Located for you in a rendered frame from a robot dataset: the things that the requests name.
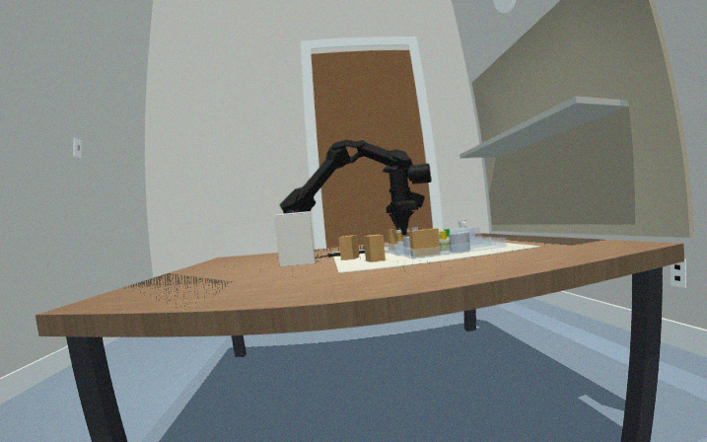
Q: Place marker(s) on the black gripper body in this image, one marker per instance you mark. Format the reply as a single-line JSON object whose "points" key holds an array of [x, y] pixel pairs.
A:
{"points": [[399, 199]]}

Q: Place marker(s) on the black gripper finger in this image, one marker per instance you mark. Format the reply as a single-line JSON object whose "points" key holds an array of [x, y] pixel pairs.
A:
{"points": [[394, 221], [402, 219]]}

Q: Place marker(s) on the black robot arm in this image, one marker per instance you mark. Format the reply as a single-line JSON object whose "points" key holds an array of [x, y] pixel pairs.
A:
{"points": [[398, 165]]}

